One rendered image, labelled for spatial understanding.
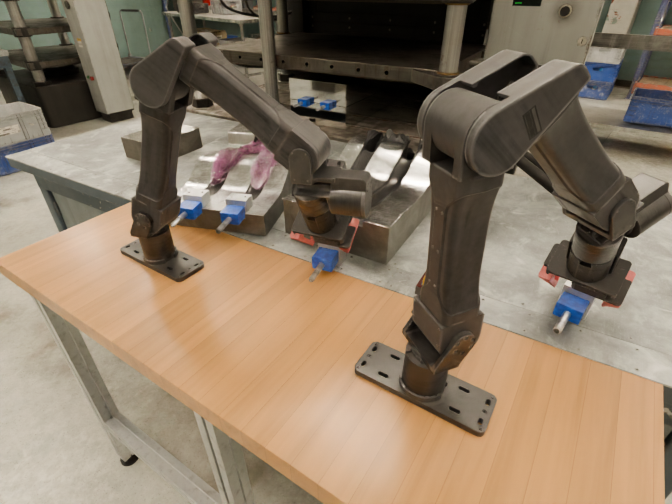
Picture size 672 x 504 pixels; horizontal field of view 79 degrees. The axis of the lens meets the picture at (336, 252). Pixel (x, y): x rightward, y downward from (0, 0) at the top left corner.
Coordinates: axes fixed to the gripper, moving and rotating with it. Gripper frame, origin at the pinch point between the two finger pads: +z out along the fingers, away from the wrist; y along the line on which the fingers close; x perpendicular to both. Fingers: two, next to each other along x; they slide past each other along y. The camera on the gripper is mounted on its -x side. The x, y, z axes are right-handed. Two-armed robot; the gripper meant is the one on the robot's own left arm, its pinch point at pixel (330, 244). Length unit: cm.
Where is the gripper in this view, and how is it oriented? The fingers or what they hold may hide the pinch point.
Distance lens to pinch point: 83.7
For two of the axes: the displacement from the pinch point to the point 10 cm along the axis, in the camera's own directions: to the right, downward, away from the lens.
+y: -9.4, -2.0, 2.9
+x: -3.1, 8.6, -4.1
